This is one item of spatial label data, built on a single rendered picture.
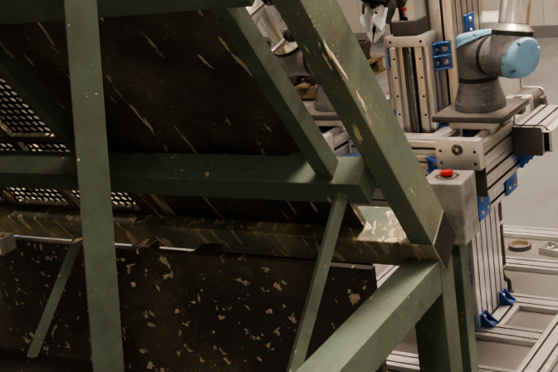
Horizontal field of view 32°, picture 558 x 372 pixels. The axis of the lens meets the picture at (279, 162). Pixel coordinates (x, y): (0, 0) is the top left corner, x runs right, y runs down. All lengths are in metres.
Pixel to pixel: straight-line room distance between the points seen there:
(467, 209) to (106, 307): 1.45
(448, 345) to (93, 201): 1.43
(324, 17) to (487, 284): 1.72
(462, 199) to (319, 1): 0.93
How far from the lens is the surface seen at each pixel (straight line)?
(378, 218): 2.55
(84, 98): 1.37
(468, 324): 2.83
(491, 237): 3.45
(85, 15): 1.37
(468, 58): 2.87
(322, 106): 3.12
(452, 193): 2.64
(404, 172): 2.27
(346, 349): 2.11
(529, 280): 3.79
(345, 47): 1.99
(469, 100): 2.90
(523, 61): 2.78
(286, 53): 3.14
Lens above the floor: 1.75
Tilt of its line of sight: 16 degrees down
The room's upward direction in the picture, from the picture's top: 8 degrees counter-clockwise
